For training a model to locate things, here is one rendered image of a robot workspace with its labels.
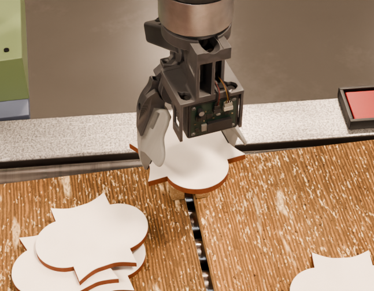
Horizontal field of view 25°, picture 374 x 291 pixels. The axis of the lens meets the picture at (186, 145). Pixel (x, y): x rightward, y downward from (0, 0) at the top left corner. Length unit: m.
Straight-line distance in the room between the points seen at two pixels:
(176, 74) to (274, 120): 0.38
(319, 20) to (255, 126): 1.78
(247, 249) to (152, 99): 0.25
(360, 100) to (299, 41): 1.62
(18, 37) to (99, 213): 0.40
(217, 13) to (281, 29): 2.12
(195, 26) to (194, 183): 0.21
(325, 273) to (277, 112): 0.32
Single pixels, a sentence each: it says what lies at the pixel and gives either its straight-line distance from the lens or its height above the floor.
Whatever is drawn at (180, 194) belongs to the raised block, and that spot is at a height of 0.95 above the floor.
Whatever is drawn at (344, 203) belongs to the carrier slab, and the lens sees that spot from 1.12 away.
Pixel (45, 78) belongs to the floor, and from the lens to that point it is 2.75.
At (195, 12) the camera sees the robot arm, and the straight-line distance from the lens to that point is 0.80.
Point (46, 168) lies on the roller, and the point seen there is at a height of 0.92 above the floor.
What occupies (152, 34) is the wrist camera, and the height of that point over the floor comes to 1.18.
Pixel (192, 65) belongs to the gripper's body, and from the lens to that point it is 0.84.
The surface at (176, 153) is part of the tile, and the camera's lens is 0.99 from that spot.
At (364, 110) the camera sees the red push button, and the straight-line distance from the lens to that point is 1.26.
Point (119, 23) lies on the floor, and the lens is 2.94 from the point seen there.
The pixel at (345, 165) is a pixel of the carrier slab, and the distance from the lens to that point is 1.16.
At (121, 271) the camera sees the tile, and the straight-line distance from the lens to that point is 1.02.
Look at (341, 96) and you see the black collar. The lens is 1.27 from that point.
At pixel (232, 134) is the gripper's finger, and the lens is 0.99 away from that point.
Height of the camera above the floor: 1.76
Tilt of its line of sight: 45 degrees down
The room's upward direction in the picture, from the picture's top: straight up
